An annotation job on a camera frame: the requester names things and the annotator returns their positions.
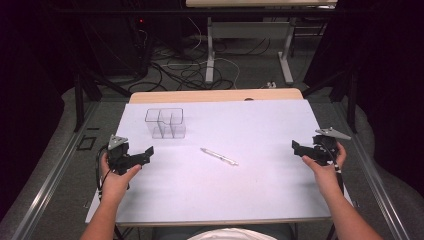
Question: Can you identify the right hand-held gripper cable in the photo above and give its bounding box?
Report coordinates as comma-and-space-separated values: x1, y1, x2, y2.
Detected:
320, 142, 346, 198

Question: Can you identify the white floor cable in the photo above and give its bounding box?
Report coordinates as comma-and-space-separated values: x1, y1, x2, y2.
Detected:
186, 16, 242, 90

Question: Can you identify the hand-held gripper cable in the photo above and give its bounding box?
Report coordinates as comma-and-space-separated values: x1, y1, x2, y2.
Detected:
320, 142, 346, 198
95, 145, 112, 202

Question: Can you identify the person's left hand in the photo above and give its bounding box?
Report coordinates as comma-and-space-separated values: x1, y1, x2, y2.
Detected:
99, 153, 143, 202

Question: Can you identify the person's white shirt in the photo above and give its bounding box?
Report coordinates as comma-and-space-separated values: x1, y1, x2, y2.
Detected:
187, 227, 278, 240

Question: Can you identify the left hand-held gripper cable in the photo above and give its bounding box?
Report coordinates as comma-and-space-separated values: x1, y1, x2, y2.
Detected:
95, 145, 112, 202

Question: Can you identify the person's right hand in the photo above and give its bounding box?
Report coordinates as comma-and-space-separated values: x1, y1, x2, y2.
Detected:
301, 141, 348, 201

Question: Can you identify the white pen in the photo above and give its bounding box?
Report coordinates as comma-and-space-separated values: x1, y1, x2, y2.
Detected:
199, 147, 240, 167

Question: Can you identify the aluminium floor rail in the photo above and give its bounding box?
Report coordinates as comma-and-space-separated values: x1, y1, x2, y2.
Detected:
333, 99, 414, 240
9, 101, 101, 240

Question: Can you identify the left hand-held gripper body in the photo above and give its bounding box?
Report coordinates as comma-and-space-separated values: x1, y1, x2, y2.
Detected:
106, 134, 145, 176

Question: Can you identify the dark computer tower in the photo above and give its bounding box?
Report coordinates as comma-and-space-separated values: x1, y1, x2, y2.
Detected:
99, 13, 154, 79

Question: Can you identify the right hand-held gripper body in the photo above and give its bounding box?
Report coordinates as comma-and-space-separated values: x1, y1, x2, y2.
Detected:
305, 126, 352, 167

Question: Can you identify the wooden table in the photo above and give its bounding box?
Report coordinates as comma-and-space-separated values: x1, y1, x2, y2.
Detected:
128, 87, 305, 105

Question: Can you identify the clear plastic organizer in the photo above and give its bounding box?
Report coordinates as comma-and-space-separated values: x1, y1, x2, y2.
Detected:
144, 107, 187, 140

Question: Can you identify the black metal stand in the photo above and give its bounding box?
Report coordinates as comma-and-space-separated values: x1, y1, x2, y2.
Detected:
301, 63, 359, 134
68, 19, 133, 133

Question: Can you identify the white metal frame desk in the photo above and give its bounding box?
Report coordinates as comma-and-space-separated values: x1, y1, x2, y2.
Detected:
185, 0, 338, 86

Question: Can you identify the tangle of black floor cables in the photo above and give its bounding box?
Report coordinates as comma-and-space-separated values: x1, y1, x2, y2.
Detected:
127, 36, 272, 93

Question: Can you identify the white table mat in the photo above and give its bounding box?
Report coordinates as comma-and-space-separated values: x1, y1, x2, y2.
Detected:
84, 99, 354, 225

